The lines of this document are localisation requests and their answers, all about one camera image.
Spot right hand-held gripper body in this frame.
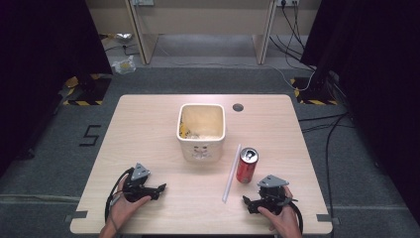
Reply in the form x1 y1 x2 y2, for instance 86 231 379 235
257 174 295 215

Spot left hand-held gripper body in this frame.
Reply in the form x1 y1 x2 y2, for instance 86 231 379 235
122 163 154 203

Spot red soda can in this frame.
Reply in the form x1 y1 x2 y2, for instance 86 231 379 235
235 147 260 184

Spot white drinking straw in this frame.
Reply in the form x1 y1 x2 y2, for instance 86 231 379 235
221 143 243 203

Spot white square trash bin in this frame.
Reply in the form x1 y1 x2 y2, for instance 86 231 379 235
175 102 227 164

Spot person's left hand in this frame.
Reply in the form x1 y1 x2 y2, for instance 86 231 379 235
109 177 153 230

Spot person's right hand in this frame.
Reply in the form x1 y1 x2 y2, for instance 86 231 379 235
257 185 301 238

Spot grey tape strip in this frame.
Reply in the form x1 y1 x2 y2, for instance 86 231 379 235
63 210 89 223
315 213 341 226

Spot yellow wrapper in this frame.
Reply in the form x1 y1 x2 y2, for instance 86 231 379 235
178 119 192 140

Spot black stand base striped tape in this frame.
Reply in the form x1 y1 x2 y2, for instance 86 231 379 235
61 73 113 107
289 76 340 106

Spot crumpled clear plastic bag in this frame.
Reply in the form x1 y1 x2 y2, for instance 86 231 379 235
111 55 138 75

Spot silver foil bag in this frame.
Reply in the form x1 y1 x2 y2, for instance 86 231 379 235
113 32 134 44

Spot wooden desk leg panel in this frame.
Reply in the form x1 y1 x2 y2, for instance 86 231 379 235
124 0 160 65
252 0 277 65

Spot black curtain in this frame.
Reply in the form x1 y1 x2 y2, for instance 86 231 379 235
299 0 420 227
0 0 114 178

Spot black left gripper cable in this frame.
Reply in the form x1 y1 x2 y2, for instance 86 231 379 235
104 167 135 223

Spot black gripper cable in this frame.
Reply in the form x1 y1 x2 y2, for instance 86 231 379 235
104 167 135 223
286 200 304 234

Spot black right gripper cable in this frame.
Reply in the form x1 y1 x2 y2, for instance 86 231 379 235
286 200 304 234

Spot black floor cable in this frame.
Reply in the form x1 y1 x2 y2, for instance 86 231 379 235
297 111 355 238

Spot black wall socket cables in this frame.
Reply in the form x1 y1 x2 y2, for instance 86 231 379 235
268 2 317 71

